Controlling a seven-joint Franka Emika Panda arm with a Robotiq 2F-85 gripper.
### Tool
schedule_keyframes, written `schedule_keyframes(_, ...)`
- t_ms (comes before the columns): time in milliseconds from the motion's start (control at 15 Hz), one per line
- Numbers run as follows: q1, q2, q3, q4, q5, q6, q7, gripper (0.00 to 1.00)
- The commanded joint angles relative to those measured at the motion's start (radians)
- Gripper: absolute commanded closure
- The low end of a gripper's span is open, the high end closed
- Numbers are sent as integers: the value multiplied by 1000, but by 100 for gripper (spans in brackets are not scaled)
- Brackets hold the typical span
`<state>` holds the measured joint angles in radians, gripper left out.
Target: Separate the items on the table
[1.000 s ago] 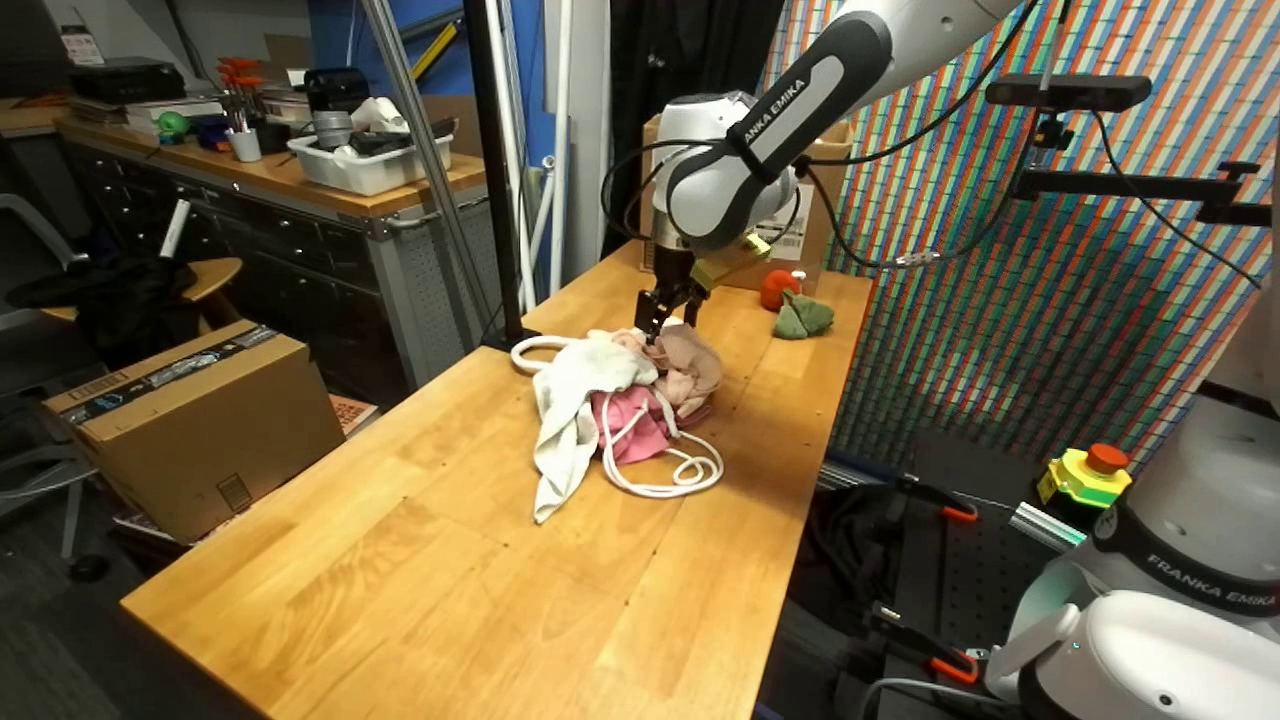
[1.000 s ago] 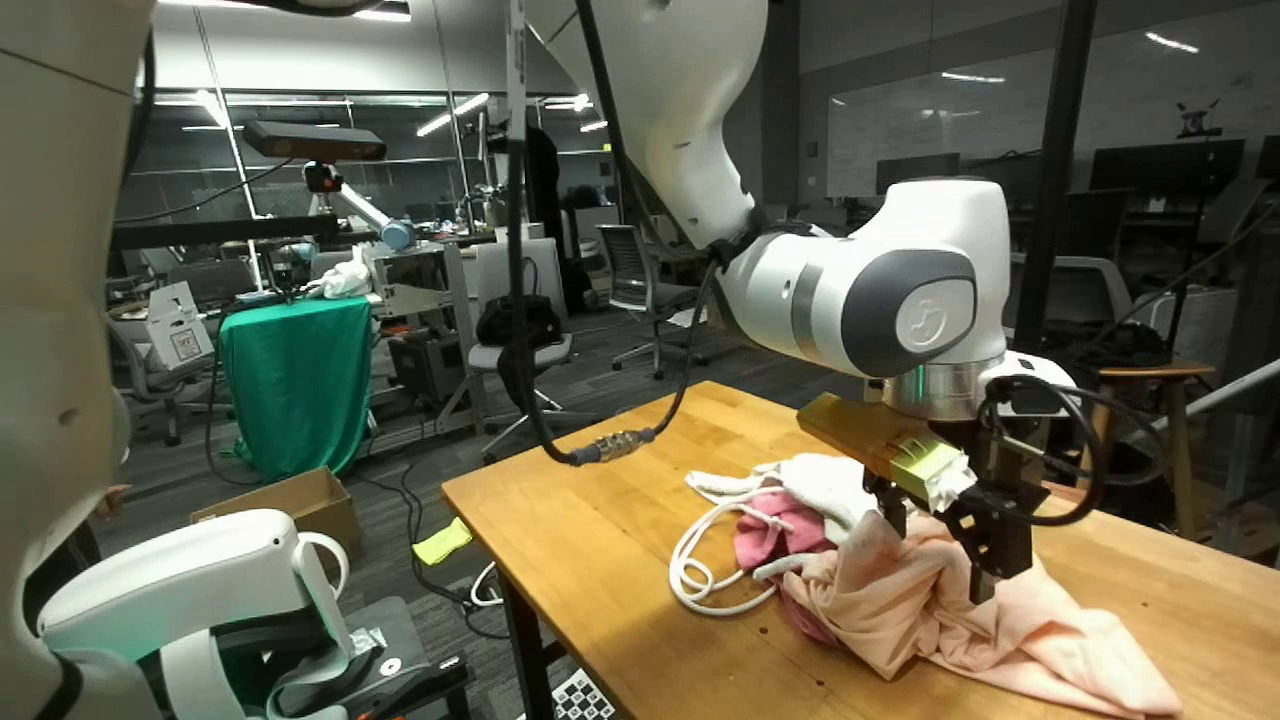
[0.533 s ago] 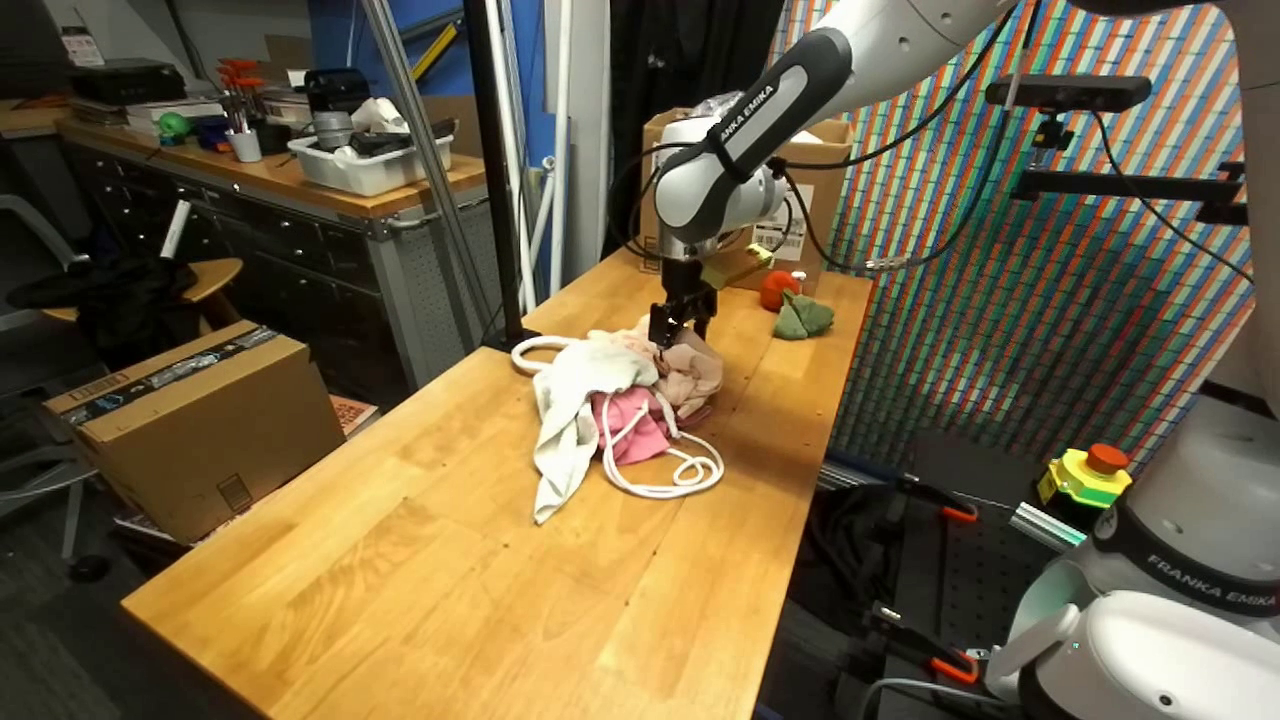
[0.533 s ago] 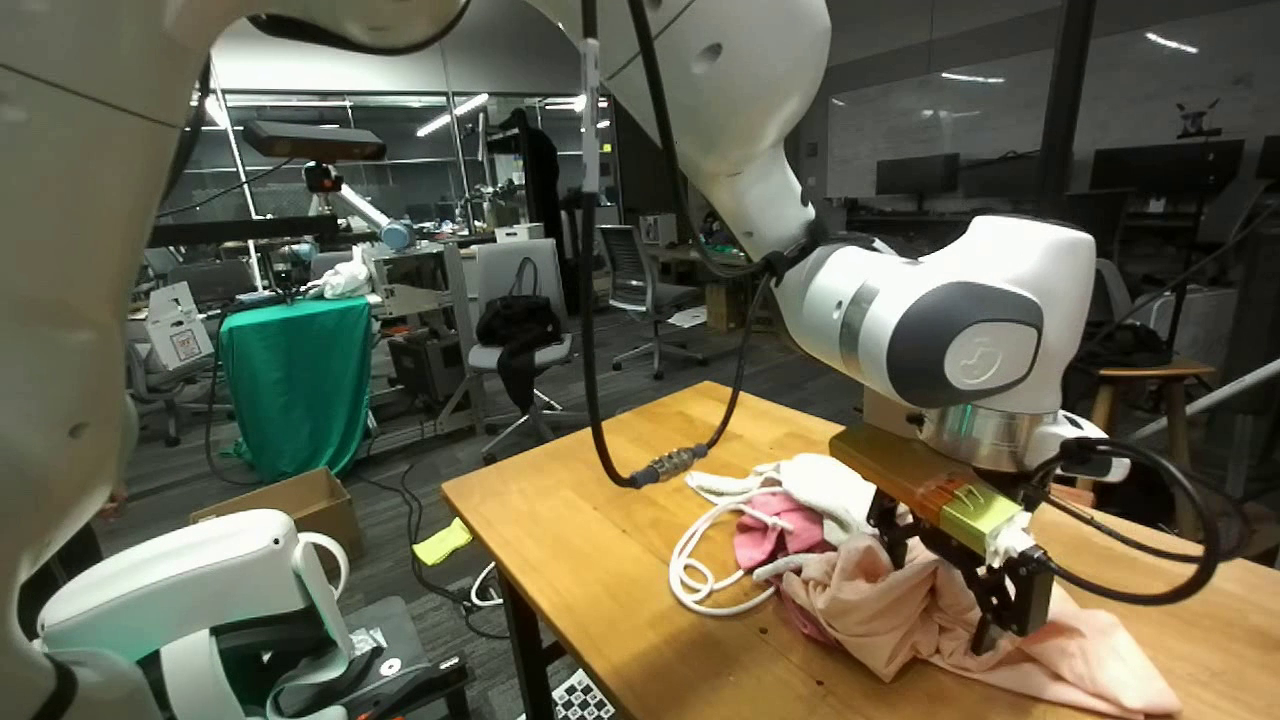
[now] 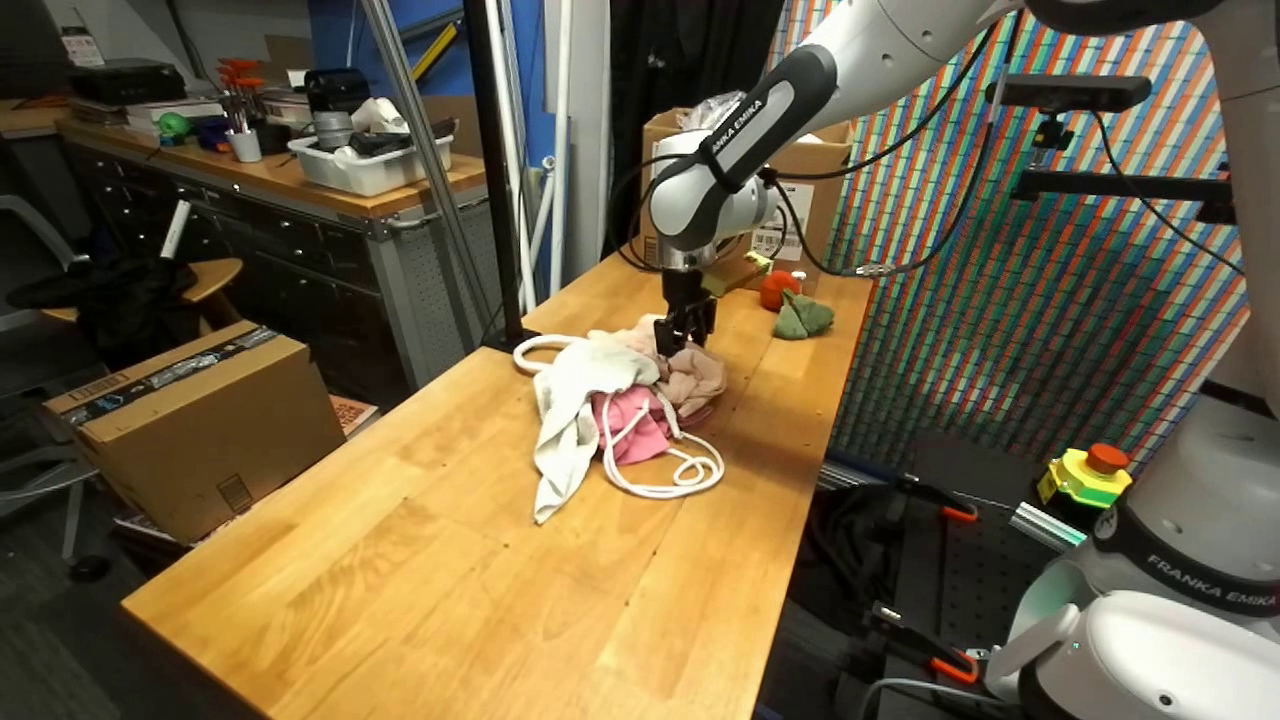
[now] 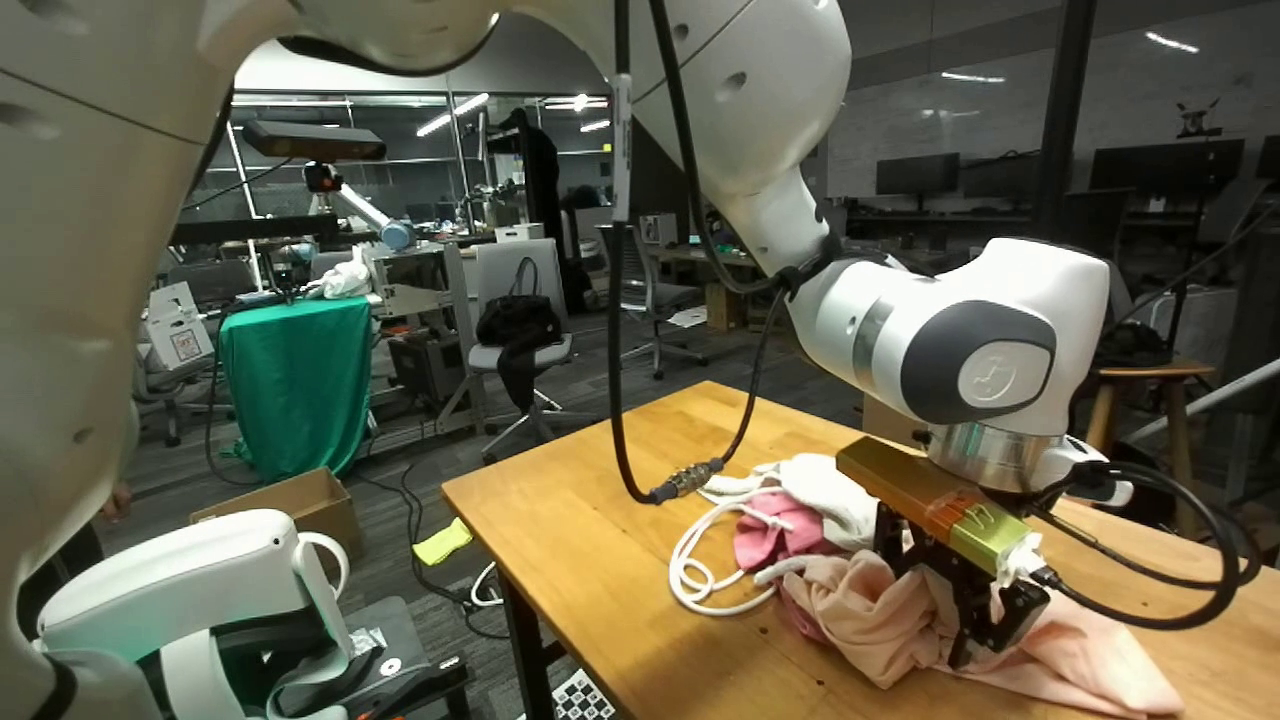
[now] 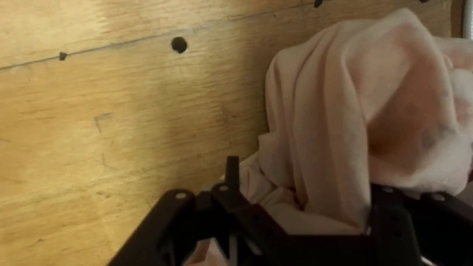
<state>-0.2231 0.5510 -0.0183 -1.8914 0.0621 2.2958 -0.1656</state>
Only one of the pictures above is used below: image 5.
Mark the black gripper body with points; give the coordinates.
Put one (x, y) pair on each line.
(689, 295)

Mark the red plush ball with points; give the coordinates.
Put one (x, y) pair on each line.
(782, 291)

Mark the magenta pink cloth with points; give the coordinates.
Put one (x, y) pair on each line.
(634, 424)

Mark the olive green felt cloth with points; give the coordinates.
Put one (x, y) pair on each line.
(806, 322)

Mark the white towel cloth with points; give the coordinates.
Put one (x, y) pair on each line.
(565, 424)

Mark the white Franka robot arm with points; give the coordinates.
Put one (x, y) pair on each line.
(882, 42)

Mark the white tube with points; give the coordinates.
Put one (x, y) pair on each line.
(511, 132)
(557, 132)

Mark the black upright pole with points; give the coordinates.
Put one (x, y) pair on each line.
(489, 161)

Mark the silver slanted tripod pole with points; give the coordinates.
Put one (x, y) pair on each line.
(413, 121)

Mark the white plastic bin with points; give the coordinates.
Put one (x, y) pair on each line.
(364, 165)

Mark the multicoloured patterned backdrop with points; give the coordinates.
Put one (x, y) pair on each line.
(1066, 295)

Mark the silver aluminium extrusion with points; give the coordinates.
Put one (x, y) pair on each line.
(1050, 527)

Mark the wooden workbench dark cabinets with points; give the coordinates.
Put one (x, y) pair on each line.
(264, 243)

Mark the yellow red emergency stop button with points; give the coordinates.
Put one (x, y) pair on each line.
(1086, 477)

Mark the blue board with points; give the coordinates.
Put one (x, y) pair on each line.
(344, 42)

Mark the wooden stool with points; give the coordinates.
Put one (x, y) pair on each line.
(212, 276)

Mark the white cup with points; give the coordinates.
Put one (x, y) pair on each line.
(241, 144)

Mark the cardboard box with black tape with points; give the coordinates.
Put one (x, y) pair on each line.
(203, 424)

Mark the small orange object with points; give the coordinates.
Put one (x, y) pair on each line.
(241, 73)

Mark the small green object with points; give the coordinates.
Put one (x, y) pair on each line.
(172, 127)

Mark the black bag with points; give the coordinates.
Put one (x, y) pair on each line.
(121, 306)

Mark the black case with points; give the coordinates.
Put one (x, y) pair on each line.
(126, 80)

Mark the grey office chair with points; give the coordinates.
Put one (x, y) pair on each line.
(35, 467)

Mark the black stereo camera bar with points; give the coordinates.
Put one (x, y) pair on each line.
(1066, 91)

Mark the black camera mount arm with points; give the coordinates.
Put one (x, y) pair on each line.
(1121, 187)

